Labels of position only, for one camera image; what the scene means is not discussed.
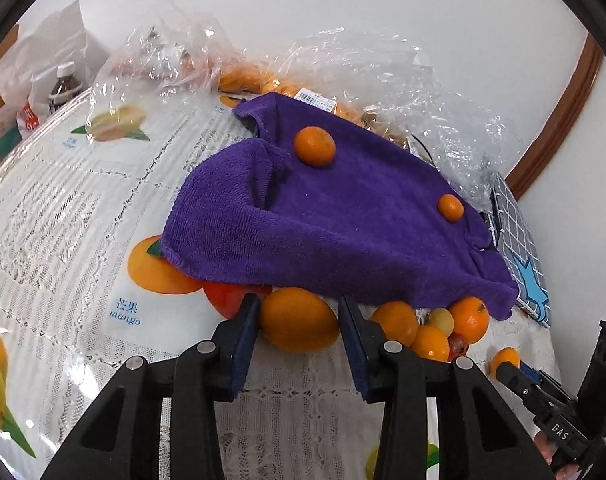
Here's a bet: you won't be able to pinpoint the small yellowish-green round fruit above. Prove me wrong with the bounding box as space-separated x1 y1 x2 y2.
427 308 455 338

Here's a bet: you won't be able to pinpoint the grey grid pouch blue star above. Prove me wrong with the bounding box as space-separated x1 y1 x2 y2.
485 172 552 329

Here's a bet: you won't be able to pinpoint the medium orange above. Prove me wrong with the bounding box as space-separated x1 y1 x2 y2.
449 296 490 343
370 301 420 347

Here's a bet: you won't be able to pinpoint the red and white packet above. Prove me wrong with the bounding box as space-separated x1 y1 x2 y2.
17 95 51 133

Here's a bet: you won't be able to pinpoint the small red fruit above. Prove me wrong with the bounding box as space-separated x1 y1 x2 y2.
448 334 470 362

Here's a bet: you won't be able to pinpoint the purple terry towel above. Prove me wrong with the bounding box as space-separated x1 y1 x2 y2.
161 92 520 322

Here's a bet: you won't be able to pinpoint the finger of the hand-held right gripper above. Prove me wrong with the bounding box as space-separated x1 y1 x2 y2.
520 366 571 402
497 362 546 413

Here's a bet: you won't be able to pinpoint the large clear plastic bag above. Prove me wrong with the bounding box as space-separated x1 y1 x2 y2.
218 25 514 206

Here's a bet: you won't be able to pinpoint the dark drink bottle white cap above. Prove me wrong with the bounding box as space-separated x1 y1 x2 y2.
47 61 84 113

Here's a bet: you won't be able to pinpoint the green and white box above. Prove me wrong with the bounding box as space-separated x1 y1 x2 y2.
0 105 24 158

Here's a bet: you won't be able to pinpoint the bagged brown snacks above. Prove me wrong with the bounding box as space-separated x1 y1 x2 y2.
362 107 410 147

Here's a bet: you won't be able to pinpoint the brown wooden door frame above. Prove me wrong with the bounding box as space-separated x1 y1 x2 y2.
503 32 604 201

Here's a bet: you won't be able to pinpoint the red-orange persimmon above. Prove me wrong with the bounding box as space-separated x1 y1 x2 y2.
203 281 274 320

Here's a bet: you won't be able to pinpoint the white plastic bag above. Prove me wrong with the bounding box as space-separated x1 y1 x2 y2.
0 0 114 111

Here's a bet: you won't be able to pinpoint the crumpled clear plastic bag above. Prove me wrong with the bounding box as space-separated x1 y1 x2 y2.
85 0 248 136

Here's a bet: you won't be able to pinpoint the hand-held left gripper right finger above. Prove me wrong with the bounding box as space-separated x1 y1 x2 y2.
338 296 551 480

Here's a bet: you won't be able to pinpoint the large smooth orange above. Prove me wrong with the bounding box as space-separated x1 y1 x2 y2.
259 286 340 353

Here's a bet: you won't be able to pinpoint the mandarin with green stem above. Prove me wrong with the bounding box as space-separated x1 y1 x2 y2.
294 126 336 166

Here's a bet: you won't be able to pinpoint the small orange kumquat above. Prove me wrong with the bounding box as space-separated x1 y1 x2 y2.
437 194 464 221
410 325 451 363
489 346 522 378

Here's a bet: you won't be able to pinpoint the person's right hand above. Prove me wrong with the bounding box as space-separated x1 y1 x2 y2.
533 432 584 480

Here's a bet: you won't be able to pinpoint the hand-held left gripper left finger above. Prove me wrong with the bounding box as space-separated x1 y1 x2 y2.
39 292 262 480

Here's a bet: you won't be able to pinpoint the pile of bagged mandarins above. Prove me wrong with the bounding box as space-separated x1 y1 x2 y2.
218 60 368 122

